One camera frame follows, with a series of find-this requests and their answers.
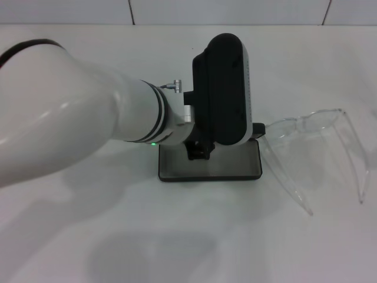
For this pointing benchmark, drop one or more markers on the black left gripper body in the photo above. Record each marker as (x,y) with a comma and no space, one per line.
(198,150)

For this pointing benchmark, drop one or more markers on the black glasses case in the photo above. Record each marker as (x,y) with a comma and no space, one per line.
(206,165)

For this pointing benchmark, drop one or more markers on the clear white glasses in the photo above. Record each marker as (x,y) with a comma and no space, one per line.
(306,119)

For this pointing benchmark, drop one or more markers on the silver metal plug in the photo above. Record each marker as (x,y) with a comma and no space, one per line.
(176,85)

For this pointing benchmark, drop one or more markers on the camera mounting bracket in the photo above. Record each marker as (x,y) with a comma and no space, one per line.
(188,98)

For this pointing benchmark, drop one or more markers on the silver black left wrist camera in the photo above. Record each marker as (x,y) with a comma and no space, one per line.
(226,88)

